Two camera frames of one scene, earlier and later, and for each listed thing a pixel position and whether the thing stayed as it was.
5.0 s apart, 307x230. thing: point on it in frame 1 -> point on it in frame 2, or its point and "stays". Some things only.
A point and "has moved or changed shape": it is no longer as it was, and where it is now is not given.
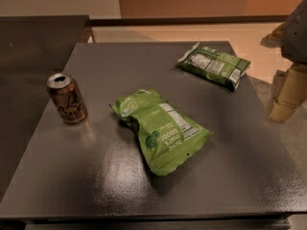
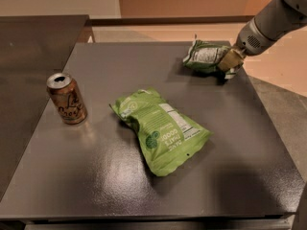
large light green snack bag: x=168 y=137 stays
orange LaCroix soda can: x=68 y=98 stays
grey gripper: x=295 y=37 -> x=251 y=39
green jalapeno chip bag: x=215 y=65 has moved or changed shape
